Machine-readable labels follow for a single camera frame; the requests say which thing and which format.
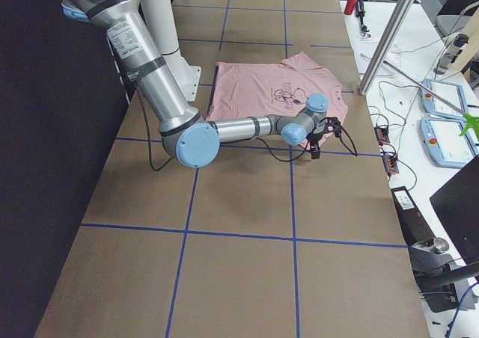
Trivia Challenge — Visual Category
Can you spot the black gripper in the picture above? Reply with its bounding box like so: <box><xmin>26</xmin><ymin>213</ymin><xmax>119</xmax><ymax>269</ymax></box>
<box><xmin>307</xmin><ymin>117</ymin><xmax>342</xmax><ymax>160</ymax></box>

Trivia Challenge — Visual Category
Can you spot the pink Snoopy t-shirt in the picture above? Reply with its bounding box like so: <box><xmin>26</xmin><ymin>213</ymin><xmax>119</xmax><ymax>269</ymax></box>
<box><xmin>207</xmin><ymin>52</ymin><xmax>348</xmax><ymax>146</ymax></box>

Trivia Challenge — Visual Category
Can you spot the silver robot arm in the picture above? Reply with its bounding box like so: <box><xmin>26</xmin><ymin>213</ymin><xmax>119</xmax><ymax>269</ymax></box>
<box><xmin>62</xmin><ymin>0</ymin><xmax>345</xmax><ymax>168</ymax></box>

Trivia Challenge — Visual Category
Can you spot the orange terminal block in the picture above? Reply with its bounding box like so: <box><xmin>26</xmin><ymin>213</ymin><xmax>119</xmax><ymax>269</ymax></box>
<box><xmin>373</xmin><ymin>126</ymin><xmax>390</xmax><ymax>145</ymax></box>

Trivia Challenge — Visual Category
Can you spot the lower teach pendant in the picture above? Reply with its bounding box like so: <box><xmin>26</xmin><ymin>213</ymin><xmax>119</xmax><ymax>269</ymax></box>
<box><xmin>419</xmin><ymin>117</ymin><xmax>478</xmax><ymax>169</ymax></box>

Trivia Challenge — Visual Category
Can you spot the teach pendant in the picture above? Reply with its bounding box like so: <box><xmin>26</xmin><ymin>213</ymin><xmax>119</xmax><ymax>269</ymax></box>
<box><xmin>419</xmin><ymin>117</ymin><xmax>478</xmax><ymax>169</ymax></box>
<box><xmin>421</xmin><ymin>79</ymin><xmax>469</xmax><ymax>119</ymax></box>

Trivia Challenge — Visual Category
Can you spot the black box with label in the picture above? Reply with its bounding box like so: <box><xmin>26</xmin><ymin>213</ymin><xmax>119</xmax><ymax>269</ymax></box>
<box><xmin>391</xmin><ymin>186</ymin><xmax>436</xmax><ymax>246</ymax></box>

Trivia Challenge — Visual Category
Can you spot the upper teach pendant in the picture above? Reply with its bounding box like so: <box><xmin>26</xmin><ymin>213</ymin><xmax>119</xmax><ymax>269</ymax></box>
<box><xmin>421</xmin><ymin>79</ymin><xmax>469</xmax><ymax>119</ymax></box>

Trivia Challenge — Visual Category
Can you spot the black monitor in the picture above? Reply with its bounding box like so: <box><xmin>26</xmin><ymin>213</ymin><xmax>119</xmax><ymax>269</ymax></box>
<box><xmin>430</xmin><ymin>157</ymin><xmax>479</xmax><ymax>263</ymax></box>

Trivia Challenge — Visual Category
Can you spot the green plastic clip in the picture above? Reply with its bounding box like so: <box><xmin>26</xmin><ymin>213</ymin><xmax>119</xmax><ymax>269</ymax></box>
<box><xmin>460</xmin><ymin>113</ymin><xmax>479</xmax><ymax>139</ymax></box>

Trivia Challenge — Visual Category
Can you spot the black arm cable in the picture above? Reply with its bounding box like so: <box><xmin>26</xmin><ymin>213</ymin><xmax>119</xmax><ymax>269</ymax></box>
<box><xmin>138</xmin><ymin>90</ymin><xmax>359</xmax><ymax>173</ymax></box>

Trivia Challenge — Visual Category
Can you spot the aluminium frame post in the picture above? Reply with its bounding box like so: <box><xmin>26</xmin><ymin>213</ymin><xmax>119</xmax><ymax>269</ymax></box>
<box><xmin>358</xmin><ymin>0</ymin><xmax>415</xmax><ymax>96</ymax></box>

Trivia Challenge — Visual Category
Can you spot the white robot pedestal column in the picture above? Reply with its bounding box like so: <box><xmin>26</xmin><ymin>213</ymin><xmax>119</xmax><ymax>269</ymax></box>
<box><xmin>140</xmin><ymin>0</ymin><xmax>201</xmax><ymax>102</ymax></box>

